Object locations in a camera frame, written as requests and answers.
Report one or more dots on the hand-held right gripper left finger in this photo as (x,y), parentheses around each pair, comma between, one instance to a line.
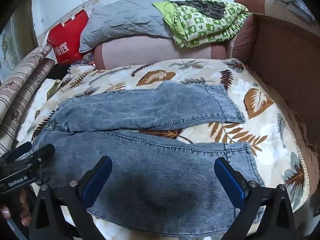
(98,180)

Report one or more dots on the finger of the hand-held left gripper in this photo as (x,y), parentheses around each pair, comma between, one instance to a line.
(45,152)

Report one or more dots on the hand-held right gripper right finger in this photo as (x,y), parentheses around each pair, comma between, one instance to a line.
(228,180)

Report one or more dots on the blue denim pants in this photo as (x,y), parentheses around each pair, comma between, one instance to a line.
(155,175)

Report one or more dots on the person's left hand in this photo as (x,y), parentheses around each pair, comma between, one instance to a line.
(25,205)

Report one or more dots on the brown striped fabric roll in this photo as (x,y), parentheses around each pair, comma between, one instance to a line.
(27,97)

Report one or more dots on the leaf printed blanket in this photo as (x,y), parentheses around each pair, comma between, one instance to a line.
(262,130)

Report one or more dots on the beige striped fabric roll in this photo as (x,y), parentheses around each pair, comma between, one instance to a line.
(20,72)

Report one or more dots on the colourful small packet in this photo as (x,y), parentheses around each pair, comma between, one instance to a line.
(88,59)

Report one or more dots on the red paper bag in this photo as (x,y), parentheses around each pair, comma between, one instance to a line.
(67,45)

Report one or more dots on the green patterned quilt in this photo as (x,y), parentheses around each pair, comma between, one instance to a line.
(200,32)

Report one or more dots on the grey quilted pillow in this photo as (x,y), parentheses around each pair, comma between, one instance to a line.
(125,20)

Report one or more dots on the dark cloth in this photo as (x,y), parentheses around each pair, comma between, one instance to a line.
(200,6)

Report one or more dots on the grey cloth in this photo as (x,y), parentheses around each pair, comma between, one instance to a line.
(292,0)

